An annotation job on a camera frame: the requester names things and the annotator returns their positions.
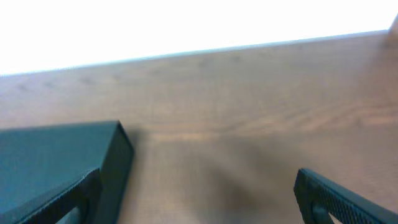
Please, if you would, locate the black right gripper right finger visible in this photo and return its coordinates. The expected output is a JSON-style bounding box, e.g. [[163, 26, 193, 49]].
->
[[294, 168, 397, 224]]

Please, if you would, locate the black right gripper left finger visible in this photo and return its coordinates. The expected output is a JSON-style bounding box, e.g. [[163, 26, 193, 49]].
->
[[1, 168, 103, 223]]

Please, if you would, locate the black gift box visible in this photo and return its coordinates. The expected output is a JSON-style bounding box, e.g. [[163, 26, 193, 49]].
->
[[1, 121, 134, 223]]

